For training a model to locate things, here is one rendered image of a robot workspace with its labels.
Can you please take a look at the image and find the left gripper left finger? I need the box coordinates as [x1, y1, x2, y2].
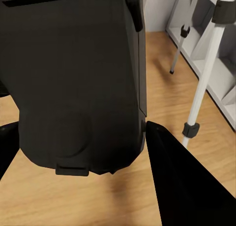
[0, 121, 20, 180]

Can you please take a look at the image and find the camera tripod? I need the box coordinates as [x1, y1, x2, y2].
[170, 0, 236, 148]

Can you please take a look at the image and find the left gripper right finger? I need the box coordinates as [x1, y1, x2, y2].
[146, 121, 236, 226]

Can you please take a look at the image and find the digital camera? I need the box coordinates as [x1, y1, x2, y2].
[0, 0, 147, 176]

